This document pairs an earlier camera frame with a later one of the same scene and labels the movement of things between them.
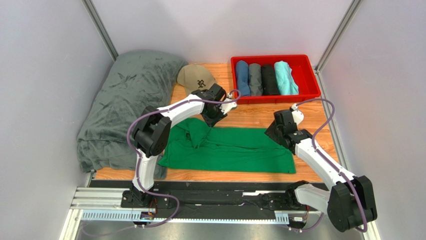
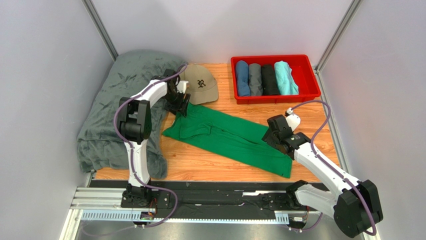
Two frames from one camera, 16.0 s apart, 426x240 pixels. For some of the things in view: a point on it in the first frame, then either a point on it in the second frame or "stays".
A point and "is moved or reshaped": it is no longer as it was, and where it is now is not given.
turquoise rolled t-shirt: (286, 83) stays
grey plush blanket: (133, 83) stays
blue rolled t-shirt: (243, 84) stays
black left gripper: (212, 123) -> (181, 106)
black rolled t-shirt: (270, 85) stays
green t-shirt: (194, 144) is moved or reshaped
